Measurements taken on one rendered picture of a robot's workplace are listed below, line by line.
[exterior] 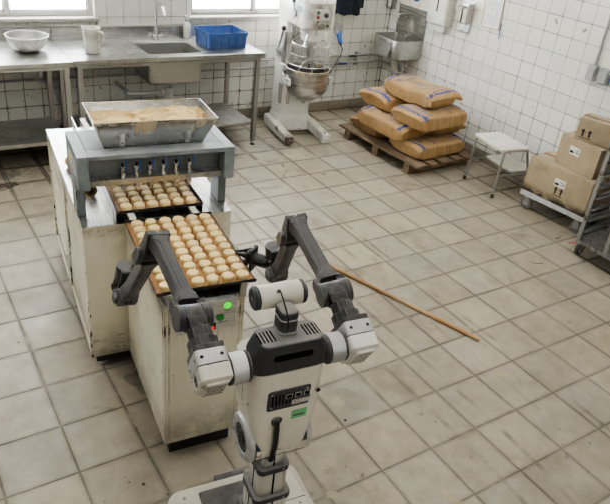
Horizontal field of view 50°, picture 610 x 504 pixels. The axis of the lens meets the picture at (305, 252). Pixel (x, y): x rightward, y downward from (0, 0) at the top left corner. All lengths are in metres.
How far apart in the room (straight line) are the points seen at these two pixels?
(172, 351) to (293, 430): 0.85
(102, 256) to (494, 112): 4.54
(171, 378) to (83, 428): 0.65
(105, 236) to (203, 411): 0.92
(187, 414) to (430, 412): 1.27
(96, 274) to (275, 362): 1.61
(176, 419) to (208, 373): 1.25
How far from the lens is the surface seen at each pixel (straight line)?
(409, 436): 3.38
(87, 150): 3.06
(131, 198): 3.21
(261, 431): 2.00
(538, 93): 6.44
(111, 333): 3.49
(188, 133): 3.12
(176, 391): 2.88
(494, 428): 3.58
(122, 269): 2.52
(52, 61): 5.58
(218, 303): 2.62
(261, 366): 1.82
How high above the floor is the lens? 2.33
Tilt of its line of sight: 30 degrees down
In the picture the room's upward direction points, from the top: 7 degrees clockwise
